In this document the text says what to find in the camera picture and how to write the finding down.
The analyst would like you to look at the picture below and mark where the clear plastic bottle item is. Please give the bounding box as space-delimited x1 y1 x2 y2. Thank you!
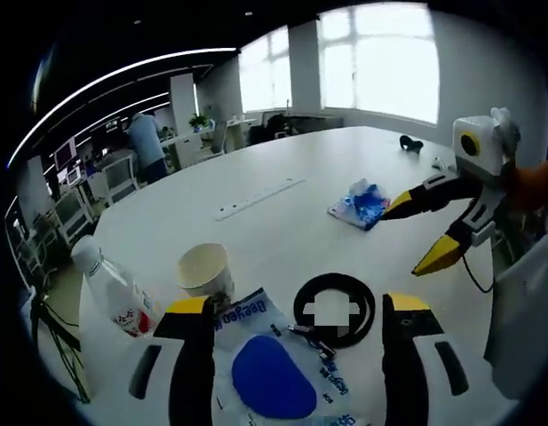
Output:
71 234 164 339

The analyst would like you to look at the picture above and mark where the small black object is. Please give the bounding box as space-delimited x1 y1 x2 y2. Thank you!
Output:
398 135 426 154

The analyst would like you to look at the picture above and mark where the black cable bundle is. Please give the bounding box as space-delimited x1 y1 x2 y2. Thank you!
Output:
31 293 91 399

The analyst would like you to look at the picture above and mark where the white paper cup item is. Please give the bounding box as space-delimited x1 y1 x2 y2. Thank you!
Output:
175 242 237 308

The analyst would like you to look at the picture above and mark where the large window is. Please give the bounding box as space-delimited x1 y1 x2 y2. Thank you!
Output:
317 2 441 126
237 24 293 114

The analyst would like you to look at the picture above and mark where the black cable item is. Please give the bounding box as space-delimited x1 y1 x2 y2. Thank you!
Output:
286 272 377 361

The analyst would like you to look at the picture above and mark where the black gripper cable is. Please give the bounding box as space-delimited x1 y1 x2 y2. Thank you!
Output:
460 252 497 295

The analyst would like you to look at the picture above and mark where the wet wipes packet blue lid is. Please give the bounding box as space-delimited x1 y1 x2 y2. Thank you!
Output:
210 287 360 426

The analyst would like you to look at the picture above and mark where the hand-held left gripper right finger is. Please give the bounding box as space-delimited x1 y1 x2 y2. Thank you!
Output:
382 291 519 426

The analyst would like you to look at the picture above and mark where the blue tissue packet item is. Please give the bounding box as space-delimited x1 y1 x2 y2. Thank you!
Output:
327 177 393 233

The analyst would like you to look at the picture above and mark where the white mesh office chair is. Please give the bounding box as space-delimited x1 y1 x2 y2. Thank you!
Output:
484 230 548 400

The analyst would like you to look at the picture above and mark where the white table power strip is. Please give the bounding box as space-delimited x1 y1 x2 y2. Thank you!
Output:
213 177 307 222

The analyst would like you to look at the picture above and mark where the white table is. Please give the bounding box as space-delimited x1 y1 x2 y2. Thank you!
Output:
77 125 501 426

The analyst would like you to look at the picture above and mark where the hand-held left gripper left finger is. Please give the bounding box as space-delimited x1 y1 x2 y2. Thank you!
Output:
128 296 217 426

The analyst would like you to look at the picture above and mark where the long ceiling light strip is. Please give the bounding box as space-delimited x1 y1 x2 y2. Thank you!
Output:
9 46 237 168

